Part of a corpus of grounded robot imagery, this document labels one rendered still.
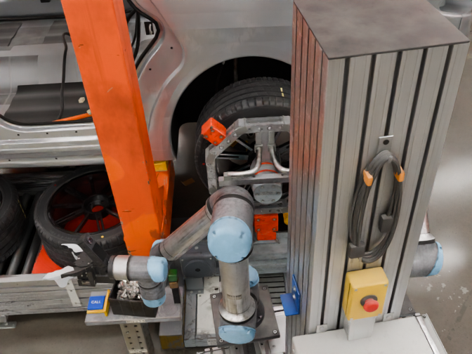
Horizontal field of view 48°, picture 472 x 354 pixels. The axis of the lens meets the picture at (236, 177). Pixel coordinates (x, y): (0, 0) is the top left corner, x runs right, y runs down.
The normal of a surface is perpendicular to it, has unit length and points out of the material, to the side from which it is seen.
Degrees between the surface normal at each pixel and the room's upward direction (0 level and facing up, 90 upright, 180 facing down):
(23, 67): 50
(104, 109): 90
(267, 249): 0
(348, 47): 0
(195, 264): 90
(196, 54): 90
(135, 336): 90
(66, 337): 0
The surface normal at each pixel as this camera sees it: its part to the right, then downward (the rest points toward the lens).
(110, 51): 0.03, 0.65
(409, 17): -0.05, -0.76
